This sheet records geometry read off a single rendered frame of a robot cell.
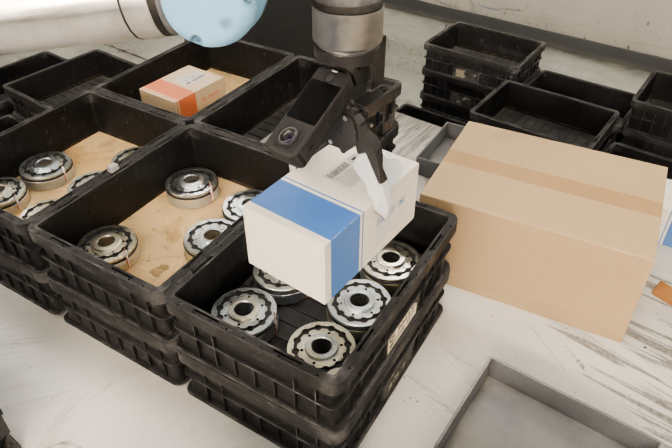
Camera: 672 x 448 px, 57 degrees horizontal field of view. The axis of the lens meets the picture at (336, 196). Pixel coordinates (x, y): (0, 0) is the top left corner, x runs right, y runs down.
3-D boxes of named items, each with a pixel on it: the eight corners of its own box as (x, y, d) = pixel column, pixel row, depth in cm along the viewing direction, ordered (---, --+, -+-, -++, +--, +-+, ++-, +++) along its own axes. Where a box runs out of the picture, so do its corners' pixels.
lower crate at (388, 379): (337, 487, 89) (338, 440, 82) (182, 395, 102) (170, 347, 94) (446, 310, 117) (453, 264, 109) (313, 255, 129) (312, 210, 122)
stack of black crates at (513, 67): (527, 139, 272) (548, 42, 245) (498, 170, 253) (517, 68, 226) (446, 113, 291) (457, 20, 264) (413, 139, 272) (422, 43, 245)
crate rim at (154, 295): (160, 308, 89) (157, 297, 88) (26, 238, 102) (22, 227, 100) (311, 174, 117) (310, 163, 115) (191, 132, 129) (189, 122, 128)
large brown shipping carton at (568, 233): (638, 244, 132) (668, 167, 120) (620, 343, 110) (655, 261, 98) (457, 194, 146) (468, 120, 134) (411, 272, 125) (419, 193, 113)
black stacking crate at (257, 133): (312, 213, 123) (310, 165, 116) (198, 169, 135) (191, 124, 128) (400, 126, 150) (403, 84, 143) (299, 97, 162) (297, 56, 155)
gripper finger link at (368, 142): (397, 176, 70) (363, 106, 68) (390, 182, 69) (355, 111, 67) (368, 183, 73) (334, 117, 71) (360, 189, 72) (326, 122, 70)
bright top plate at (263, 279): (297, 300, 97) (297, 297, 97) (242, 282, 101) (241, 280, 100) (323, 260, 105) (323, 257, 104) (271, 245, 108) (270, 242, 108)
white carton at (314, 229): (325, 305, 71) (324, 246, 66) (248, 262, 77) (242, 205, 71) (414, 217, 84) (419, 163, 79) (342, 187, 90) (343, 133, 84)
